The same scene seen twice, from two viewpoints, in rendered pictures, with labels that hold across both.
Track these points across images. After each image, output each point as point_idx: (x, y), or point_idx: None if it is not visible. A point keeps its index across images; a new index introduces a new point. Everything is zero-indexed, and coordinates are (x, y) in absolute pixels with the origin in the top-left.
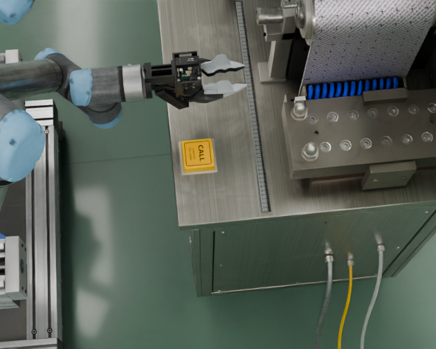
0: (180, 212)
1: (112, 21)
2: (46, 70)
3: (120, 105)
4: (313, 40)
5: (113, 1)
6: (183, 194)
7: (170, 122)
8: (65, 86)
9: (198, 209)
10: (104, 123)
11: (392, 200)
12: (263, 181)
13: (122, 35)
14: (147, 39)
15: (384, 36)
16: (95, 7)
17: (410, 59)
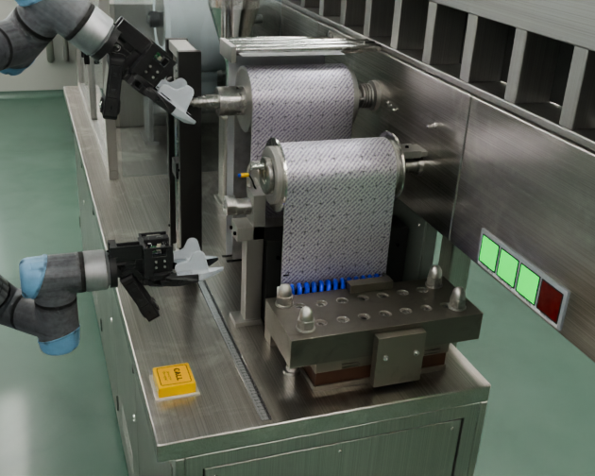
0: (158, 433)
1: (59, 464)
2: None
3: (77, 316)
4: (286, 186)
5: (60, 447)
6: (160, 416)
7: (138, 363)
8: (11, 302)
9: (180, 427)
10: (59, 338)
11: (410, 395)
12: (256, 396)
13: (70, 474)
14: (99, 474)
15: (355, 193)
16: (41, 455)
17: (385, 243)
